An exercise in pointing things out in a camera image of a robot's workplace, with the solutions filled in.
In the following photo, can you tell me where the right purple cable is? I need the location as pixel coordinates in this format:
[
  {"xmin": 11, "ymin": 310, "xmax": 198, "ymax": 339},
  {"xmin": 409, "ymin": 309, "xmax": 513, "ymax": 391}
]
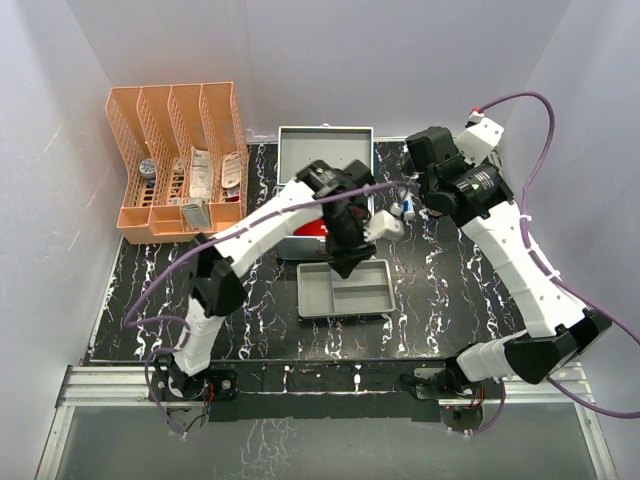
[{"xmin": 449, "ymin": 90, "xmax": 640, "ymax": 439}]

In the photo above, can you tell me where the round blue white tin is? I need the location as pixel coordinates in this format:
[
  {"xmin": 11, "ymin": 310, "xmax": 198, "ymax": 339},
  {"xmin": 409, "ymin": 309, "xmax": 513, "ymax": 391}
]
[{"xmin": 138, "ymin": 158, "xmax": 156, "ymax": 180}]

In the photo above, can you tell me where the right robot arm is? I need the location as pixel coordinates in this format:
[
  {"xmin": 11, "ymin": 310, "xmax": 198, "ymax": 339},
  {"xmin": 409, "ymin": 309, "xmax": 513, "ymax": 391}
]
[{"xmin": 405, "ymin": 126, "xmax": 612, "ymax": 397}]

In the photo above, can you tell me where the orange plastic file organizer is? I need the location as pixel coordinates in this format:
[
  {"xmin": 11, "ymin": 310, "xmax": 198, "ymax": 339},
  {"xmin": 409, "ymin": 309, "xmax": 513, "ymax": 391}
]
[{"xmin": 105, "ymin": 82, "xmax": 249, "ymax": 245}]

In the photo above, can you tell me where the white oval card package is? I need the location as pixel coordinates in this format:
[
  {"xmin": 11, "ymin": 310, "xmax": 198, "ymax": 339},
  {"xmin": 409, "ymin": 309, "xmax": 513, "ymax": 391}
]
[{"xmin": 221, "ymin": 152, "xmax": 242, "ymax": 189}]

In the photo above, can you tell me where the white blue tube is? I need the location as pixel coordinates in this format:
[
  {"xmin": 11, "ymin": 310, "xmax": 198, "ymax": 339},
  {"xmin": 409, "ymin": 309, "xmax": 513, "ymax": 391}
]
[{"xmin": 389, "ymin": 192, "xmax": 415, "ymax": 222}]

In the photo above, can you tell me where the small red white box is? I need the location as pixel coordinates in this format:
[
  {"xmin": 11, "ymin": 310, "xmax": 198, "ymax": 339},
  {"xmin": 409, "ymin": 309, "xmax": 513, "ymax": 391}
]
[{"xmin": 223, "ymin": 185, "xmax": 241, "ymax": 203}]

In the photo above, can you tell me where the red first aid pouch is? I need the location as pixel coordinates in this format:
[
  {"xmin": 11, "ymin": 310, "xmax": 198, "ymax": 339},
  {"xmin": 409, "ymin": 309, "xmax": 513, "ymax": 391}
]
[{"xmin": 294, "ymin": 219, "xmax": 327, "ymax": 237}]

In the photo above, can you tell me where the grey plastic tray insert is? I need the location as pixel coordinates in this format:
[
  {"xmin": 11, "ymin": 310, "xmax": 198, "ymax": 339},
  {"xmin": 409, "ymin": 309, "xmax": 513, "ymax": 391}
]
[{"xmin": 296, "ymin": 259, "xmax": 396, "ymax": 319}]

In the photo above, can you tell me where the grey stationery box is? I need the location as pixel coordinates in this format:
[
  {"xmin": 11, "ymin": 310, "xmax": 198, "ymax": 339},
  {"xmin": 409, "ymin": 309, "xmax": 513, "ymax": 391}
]
[{"xmin": 181, "ymin": 197, "xmax": 211, "ymax": 231}]

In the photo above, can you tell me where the aluminium frame rail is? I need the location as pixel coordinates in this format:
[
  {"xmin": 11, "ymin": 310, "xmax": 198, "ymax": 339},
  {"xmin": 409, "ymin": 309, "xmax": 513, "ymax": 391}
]
[{"xmin": 37, "ymin": 361, "xmax": 617, "ymax": 479}]

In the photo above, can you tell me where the white ruler set package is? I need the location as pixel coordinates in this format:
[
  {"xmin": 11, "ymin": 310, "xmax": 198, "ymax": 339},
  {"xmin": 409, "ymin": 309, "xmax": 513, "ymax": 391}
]
[{"xmin": 189, "ymin": 147, "xmax": 213, "ymax": 202}]

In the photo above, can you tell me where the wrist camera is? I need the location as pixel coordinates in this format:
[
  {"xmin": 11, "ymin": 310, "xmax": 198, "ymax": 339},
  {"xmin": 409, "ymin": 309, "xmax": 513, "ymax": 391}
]
[
  {"xmin": 454, "ymin": 108, "xmax": 504, "ymax": 166},
  {"xmin": 363, "ymin": 210, "xmax": 404, "ymax": 242}
]

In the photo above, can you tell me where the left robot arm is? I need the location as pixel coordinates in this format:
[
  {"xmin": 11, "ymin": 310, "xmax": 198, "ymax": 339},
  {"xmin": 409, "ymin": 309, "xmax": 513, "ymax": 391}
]
[{"xmin": 166, "ymin": 160, "xmax": 375, "ymax": 399}]

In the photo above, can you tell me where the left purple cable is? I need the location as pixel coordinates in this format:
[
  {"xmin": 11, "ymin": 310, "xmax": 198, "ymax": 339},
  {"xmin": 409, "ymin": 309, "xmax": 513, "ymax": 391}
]
[{"xmin": 122, "ymin": 180, "xmax": 416, "ymax": 441}]

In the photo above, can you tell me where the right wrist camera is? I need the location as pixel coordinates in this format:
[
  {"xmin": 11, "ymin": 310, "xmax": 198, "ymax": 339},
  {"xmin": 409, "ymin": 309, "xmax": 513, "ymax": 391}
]
[{"xmin": 454, "ymin": 108, "xmax": 504, "ymax": 166}]

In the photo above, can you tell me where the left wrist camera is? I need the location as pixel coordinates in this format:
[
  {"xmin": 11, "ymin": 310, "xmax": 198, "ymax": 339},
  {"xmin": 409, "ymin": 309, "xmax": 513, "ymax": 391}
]
[{"xmin": 363, "ymin": 210, "xmax": 404, "ymax": 242}]

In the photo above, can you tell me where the silver metal medicine case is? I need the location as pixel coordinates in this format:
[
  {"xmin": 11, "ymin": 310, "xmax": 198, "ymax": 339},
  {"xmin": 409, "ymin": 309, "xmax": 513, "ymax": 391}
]
[{"xmin": 275, "ymin": 124, "xmax": 377, "ymax": 262}]

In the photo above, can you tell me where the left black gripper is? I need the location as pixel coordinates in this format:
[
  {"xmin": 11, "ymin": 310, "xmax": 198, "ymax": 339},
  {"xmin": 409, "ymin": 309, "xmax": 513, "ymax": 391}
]
[{"xmin": 322, "ymin": 208, "xmax": 377, "ymax": 278}]

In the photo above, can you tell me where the purple cable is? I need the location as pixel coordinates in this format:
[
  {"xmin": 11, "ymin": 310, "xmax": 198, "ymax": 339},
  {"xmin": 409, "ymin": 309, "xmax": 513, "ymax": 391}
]
[
  {"xmin": 449, "ymin": 90, "xmax": 640, "ymax": 439},
  {"xmin": 122, "ymin": 180, "xmax": 416, "ymax": 441}
]

